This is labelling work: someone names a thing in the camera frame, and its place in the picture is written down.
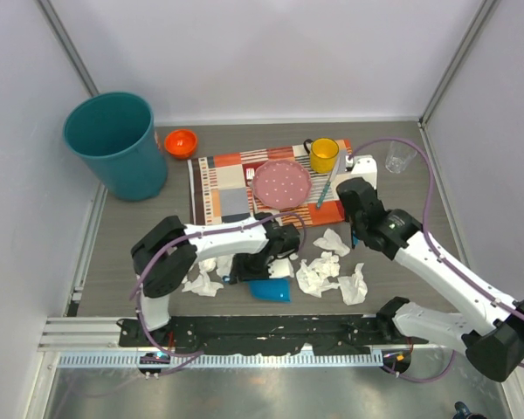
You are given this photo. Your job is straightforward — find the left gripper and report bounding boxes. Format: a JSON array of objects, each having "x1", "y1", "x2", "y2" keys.
[{"x1": 230, "y1": 254, "x2": 274, "y2": 285}]

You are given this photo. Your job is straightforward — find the blue hand brush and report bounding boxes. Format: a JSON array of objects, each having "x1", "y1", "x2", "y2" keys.
[{"x1": 349, "y1": 218, "x2": 359, "y2": 249}]

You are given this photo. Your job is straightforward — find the blue dustpan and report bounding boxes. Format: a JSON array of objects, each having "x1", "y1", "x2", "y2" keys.
[{"x1": 224, "y1": 276, "x2": 291, "y2": 303}]

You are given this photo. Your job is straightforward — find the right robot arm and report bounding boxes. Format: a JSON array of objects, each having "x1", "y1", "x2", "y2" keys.
[{"x1": 336, "y1": 177, "x2": 524, "y2": 382}]

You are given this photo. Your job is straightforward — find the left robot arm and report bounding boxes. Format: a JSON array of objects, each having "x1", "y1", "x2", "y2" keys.
[{"x1": 130, "y1": 212, "x2": 307, "y2": 348}]

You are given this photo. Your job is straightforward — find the crumpled paper left centre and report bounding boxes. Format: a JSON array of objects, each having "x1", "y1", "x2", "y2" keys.
[{"x1": 198, "y1": 258, "x2": 217, "y2": 272}]

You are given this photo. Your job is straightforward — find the crumpled paper upper right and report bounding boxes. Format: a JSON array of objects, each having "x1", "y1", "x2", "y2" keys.
[{"x1": 313, "y1": 229, "x2": 350, "y2": 258}]

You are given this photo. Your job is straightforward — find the crumpled paper front left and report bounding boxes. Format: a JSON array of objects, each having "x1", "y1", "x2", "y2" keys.
[{"x1": 182, "y1": 271, "x2": 224, "y2": 297}]

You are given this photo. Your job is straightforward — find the clear plastic cup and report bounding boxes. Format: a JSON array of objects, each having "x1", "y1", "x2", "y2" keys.
[{"x1": 385, "y1": 141, "x2": 417, "y2": 174}]

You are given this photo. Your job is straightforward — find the yellow enamel mug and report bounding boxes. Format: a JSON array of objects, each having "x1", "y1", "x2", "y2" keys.
[{"x1": 303, "y1": 138, "x2": 340, "y2": 174}]

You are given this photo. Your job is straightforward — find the large crumpled paper right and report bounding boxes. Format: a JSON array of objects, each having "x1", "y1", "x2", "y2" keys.
[{"x1": 295, "y1": 251, "x2": 340, "y2": 298}]

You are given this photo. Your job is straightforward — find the colourful patchwork placemat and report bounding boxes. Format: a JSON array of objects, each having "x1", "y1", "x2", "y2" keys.
[{"x1": 188, "y1": 144, "x2": 349, "y2": 226}]

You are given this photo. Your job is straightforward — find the crumpled paper far right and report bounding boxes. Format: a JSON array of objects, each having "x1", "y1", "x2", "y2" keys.
[{"x1": 338, "y1": 263, "x2": 368, "y2": 306}]

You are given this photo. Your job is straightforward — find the pink dotted plate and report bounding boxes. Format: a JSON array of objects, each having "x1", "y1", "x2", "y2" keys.
[{"x1": 252, "y1": 160, "x2": 312, "y2": 210}]

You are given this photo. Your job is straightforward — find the silver fork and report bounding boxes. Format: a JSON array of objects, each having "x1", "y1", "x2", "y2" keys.
[{"x1": 245, "y1": 168, "x2": 258, "y2": 215}]

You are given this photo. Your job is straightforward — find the orange bowl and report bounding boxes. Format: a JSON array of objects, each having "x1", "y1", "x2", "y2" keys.
[{"x1": 163, "y1": 128, "x2": 198, "y2": 160}]

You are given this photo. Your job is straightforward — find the teal plastic trash bin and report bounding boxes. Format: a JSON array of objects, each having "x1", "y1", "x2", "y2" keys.
[{"x1": 63, "y1": 92, "x2": 168, "y2": 202}]

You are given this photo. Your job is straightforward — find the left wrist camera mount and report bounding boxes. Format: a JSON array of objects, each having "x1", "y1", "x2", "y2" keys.
[{"x1": 268, "y1": 258, "x2": 294, "y2": 278}]

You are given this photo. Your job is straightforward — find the knife with teal handle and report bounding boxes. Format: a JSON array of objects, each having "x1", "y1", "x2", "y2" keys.
[{"x1": 316, "y1": 156, "x2": 341, "y2": 210}]

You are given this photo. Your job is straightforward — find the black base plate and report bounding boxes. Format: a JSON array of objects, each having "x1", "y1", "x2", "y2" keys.
[{"x1": 118, "y1": 313, "x2": 429, "y2": 356}]

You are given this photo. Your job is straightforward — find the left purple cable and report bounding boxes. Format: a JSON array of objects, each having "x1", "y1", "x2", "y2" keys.
[{"x1": 133, "y1": 212, "x2": 307, "y2": 385}]

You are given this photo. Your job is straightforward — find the perforated cable duct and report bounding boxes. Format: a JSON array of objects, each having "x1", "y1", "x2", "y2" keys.
[{"x1": 58, "y1": 350, "x2": 383, "y2": 368}]

